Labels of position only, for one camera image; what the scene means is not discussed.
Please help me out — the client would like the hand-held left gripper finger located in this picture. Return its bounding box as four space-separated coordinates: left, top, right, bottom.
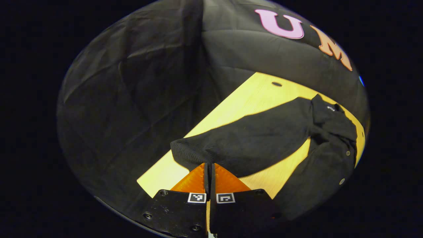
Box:
137 163 209 238
210 163 281 237

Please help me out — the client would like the black garment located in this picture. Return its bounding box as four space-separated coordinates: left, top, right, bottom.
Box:
170 94 359 220

